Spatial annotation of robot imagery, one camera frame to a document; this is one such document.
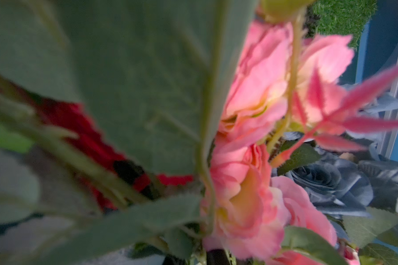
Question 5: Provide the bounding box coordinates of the red carnation flower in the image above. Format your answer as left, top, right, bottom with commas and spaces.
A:
36, 99, 195, 209

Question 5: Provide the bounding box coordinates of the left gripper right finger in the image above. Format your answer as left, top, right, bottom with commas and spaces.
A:
206, 249, 231, 265

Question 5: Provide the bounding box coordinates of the green artificial grass mat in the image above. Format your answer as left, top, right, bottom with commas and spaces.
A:
305, 0, 378, 50

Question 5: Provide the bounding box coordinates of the grey blue artificial flower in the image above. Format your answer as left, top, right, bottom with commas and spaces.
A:
281, 84, 398, 239

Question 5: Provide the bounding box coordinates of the pile of pink roses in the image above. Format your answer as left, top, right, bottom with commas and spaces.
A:
0, 1, 398, 265

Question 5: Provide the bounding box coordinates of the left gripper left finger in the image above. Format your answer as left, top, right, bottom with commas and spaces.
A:
162, 255, 179, 265

